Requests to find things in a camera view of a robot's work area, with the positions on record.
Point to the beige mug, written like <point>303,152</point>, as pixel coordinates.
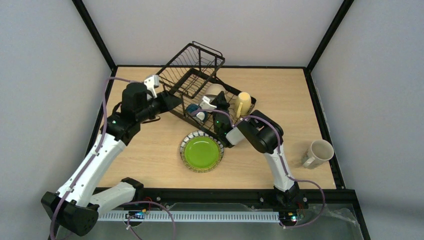
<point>319,152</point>

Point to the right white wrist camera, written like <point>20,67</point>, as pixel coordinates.
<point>206,104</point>

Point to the yellow mug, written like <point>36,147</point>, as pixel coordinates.
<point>242,104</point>

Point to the plain white bowl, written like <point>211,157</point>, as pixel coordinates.
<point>214,90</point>

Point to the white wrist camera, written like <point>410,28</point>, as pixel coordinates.
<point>206,104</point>
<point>152,82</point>

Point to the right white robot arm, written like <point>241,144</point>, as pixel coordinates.
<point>266,137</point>

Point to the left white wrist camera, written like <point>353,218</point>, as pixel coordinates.
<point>152,82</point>

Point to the green plate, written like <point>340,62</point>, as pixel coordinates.
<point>201,154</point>

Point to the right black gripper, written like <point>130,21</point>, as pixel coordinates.
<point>219,104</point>

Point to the black wire dish rack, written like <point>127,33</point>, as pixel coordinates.
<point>188,75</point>

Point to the white slotted cable duct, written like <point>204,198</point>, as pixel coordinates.
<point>191,216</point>

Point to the teal patterned white bowl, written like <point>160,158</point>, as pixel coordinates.
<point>200,116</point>

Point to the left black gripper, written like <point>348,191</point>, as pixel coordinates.
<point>166,101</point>

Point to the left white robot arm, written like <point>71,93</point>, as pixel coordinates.
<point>74,205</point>

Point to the blue striped white plate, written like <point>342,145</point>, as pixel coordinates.
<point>199,133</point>

